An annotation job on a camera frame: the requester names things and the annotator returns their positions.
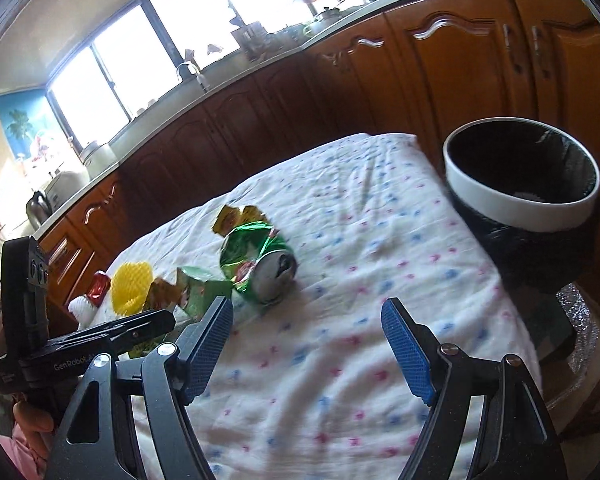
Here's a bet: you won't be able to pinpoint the crushed green soda can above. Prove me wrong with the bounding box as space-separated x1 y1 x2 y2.
219 221 298 306

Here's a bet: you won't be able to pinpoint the white rimmed bin with black bag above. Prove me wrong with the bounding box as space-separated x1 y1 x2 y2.
442 117 600 295

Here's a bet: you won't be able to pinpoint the pink garment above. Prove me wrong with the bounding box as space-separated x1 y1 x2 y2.
0 432 48 480

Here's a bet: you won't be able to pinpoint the steel kettle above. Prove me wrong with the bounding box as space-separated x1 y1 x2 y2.
26 191 53 230

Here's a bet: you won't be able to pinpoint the person's left hand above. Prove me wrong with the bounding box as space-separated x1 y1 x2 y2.
12 401 56 463

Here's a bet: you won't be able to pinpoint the yellow wrapper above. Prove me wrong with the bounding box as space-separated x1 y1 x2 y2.
211 204 263 235

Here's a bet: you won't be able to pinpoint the chrome faucet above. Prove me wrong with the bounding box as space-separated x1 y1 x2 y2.
176 62 210 93

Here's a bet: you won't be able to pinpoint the red foil wrapper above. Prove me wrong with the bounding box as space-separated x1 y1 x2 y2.
87 271 112 303

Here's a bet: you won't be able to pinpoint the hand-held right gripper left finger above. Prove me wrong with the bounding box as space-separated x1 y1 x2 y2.
45 296 235 480

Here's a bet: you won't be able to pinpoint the kitchen window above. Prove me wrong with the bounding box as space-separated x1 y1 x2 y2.
47 0 331 133

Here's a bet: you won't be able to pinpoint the silver glitter pad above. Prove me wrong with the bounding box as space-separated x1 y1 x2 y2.
555 282 600 376

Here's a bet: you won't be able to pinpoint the yellow foam fruit net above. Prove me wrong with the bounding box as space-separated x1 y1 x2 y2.
111 259 154 316

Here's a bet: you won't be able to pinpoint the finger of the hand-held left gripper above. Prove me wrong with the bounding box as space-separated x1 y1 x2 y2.
77 309 177 357

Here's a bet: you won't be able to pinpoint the white pot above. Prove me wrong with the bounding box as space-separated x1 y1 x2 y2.
80 141 118 173

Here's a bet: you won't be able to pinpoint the white foam fruit net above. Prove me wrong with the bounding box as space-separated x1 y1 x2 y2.
69 296 101 331

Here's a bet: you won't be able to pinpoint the utensil holder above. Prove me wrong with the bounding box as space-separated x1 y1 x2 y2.
230 22 268 58

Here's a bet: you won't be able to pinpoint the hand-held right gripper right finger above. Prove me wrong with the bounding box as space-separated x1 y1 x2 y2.
381 297 568 480

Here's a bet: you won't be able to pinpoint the white kitchen countertop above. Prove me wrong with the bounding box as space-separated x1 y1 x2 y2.
32 0 501 241

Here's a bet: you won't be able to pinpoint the blue wall poster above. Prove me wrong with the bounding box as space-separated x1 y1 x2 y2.
0 89 76 161

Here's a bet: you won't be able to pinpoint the wooden lower cabinets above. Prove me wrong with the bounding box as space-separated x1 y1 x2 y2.
35 0 600 311

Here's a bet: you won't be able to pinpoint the white printed tablecloth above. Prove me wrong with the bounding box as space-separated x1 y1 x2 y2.
77 132 543 480

